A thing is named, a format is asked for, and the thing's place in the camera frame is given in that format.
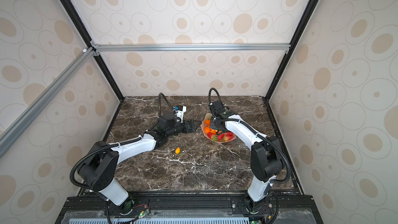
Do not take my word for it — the black frame post left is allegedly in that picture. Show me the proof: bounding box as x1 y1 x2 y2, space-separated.
60 0 124 102

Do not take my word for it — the strawberry with leaves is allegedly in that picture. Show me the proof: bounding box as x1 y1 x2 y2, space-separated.
207 132 218 141

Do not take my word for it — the black frame post right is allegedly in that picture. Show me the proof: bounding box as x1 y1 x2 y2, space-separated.
263 0 319 103

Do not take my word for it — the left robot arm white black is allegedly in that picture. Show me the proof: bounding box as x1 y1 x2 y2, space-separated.
69 93 201 212

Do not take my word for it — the horizontal aluminium rail back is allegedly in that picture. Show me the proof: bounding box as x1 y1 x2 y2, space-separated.
93 43 291 52

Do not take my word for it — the black frame post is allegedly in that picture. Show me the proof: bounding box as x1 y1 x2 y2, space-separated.
263 0 319 103
60 0 124 102

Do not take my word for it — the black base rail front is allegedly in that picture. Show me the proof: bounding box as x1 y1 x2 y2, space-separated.
56 192 323 224

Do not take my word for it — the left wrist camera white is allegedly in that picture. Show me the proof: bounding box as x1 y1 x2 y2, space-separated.
174 105 187 122

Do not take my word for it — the strawberry red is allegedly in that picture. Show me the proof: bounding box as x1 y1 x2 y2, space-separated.
223 132 234 142
217 133 224 141

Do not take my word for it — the pink scalloped fruit bowl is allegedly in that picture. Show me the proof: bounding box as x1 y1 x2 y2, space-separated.
201 113 236 143

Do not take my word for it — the diagonal aluminium rail left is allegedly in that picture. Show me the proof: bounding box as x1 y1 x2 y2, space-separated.
1 47 94 156

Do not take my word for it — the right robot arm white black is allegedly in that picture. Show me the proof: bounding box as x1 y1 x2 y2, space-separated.
208 88 292 213

